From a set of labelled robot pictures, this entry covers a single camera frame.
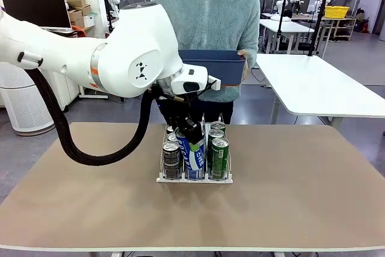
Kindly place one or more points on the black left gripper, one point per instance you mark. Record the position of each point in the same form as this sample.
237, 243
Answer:
176, 109

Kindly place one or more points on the blue white Pocari can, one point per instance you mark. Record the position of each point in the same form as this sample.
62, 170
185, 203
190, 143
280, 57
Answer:
185, 154

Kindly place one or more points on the dark black text beverage can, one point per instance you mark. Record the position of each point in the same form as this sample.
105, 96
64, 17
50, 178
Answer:
171, 160

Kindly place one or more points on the dark green beverage can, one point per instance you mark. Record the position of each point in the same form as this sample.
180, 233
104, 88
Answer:
220, 157

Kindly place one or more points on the blue plastic bin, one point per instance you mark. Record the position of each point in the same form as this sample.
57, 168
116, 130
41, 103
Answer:
222, 67

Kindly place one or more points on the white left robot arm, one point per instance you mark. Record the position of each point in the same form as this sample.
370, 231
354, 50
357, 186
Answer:
120, 52

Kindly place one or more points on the light green beverage can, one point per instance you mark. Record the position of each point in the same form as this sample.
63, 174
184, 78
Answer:
216, 133
218, 125

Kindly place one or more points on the person's left hand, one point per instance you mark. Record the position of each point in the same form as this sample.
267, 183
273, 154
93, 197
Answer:
247, 63

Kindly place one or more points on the black can with yellow base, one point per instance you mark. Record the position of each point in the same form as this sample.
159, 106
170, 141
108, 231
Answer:
172, 137

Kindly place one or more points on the black trousers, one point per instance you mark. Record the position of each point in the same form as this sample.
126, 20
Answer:
216, 111

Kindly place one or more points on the person in teal fleece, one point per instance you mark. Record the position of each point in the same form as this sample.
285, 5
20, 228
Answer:
210, 22

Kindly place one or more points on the white cabinet desk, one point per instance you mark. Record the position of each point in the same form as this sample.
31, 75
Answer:
66, 88

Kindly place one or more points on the orange jacket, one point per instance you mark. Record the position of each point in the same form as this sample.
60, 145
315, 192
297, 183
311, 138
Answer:
78, 30

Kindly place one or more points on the small white box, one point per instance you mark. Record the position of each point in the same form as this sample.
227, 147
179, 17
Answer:
89, 20

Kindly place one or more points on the large white side table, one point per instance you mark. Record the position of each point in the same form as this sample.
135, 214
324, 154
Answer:
331, 94

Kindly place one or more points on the white background table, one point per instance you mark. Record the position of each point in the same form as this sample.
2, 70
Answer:
293, 26

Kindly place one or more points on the black tripod stand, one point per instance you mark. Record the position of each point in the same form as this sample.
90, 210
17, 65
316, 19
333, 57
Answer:
319, 22
282, 13

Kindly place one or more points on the brown cardboard box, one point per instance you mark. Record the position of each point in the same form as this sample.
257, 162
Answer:
75, 0
85, 10
75, 16

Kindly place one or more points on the white cylindrical air purifier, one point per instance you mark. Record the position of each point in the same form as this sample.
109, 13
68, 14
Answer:
24, 109

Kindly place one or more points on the wooden shelf table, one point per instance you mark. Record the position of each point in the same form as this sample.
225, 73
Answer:
343, 26

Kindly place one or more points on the yellow plastic crate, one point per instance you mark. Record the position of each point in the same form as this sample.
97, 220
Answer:
337, 11

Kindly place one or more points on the black computer monitor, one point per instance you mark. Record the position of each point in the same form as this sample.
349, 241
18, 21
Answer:
33, 8

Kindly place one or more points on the red fire extinguisher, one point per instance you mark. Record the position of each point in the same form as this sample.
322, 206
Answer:
364, 26

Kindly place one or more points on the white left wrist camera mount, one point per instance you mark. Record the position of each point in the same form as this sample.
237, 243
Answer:
215, 84

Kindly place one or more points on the white clothes rack frame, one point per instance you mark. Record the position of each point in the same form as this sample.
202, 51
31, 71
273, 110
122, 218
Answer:
93, 96

